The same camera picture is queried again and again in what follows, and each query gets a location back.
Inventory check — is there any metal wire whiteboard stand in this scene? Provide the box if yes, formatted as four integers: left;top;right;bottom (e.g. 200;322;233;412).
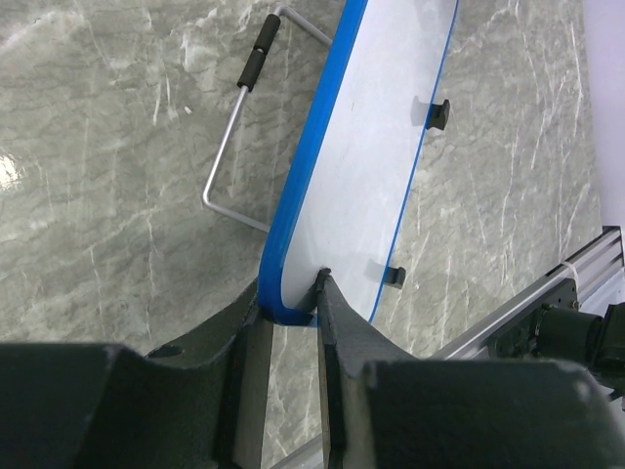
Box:
201;5;334;234

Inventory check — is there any blue framed whiteboard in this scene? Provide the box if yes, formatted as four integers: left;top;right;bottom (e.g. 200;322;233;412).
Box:
258;0;458;325

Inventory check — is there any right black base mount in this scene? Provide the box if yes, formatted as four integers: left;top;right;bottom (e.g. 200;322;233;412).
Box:
487;279;624;400

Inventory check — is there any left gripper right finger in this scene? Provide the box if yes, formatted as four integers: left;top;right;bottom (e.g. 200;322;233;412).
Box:
314;267;625;469

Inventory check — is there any aluminium front rail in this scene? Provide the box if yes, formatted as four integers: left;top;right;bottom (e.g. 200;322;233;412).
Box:
271;225;625;469

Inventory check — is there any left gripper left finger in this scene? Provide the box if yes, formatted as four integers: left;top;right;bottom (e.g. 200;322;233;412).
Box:
1;285;272;468

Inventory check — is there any left black whiteboard foot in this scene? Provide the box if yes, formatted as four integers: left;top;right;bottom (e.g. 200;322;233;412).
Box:
384;267;406;289

